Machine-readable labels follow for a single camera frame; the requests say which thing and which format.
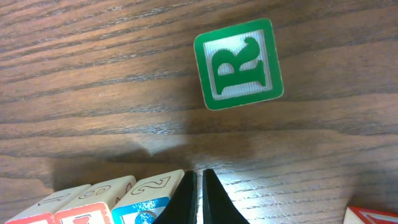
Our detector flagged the blue 2 wooden block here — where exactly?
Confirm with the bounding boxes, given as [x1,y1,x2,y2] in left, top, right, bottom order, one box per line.
[112,169,185,224]

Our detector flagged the wooden block green side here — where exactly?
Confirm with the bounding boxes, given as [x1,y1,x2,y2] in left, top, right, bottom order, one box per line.
[343,206,398,224]

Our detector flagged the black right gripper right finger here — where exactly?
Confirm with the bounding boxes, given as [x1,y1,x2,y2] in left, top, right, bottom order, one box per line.
[203,169,249,224]

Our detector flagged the red A wooden block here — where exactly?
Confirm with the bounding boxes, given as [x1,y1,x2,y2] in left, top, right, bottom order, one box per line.
[5,184,91,224]

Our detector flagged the green R wooden block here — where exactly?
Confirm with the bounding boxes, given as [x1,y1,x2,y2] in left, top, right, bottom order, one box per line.
[193,18,284,111]

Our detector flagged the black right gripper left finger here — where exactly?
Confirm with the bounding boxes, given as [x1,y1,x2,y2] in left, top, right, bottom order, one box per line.
[153,170,197,224]

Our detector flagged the red I wooden block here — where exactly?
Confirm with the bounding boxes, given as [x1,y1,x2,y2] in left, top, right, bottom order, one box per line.
[54,175,136,224]

